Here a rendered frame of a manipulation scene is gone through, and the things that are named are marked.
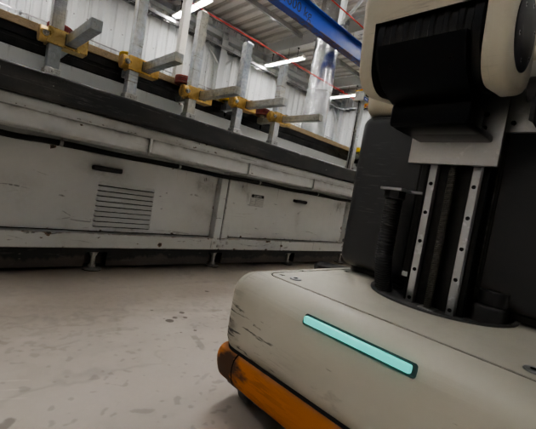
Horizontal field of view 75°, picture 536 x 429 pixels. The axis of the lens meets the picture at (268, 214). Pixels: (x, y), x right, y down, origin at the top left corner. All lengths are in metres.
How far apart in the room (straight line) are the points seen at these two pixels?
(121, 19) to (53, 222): 8.16
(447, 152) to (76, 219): 1.38
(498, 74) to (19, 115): 1.24
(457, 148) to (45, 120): 1.18
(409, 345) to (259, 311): 0.27
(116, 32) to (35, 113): 8.10
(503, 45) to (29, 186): 1.48
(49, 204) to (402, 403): 1.40
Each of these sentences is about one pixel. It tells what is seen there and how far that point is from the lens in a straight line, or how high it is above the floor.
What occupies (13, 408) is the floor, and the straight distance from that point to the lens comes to 0.83.
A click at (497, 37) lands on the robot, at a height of 0.69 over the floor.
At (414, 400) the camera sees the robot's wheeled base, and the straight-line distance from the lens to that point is 0.54.
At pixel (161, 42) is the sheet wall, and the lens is 9.84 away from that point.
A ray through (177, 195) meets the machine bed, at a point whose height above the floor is 0.37.
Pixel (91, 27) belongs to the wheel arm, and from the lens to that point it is 1.16.
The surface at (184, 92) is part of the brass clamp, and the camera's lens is 1.53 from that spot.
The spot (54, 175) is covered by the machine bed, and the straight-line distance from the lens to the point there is 1.60.
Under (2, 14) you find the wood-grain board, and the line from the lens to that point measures 1.59.
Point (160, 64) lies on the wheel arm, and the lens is 1.33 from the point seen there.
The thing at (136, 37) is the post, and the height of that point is 0.92.
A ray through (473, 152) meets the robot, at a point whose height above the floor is 0.58.
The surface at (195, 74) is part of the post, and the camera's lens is 1.57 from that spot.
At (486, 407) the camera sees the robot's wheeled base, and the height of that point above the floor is 0.25.
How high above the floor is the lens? 0.44
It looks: 3 degrees down
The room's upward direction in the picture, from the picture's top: 10 degrees clockwise
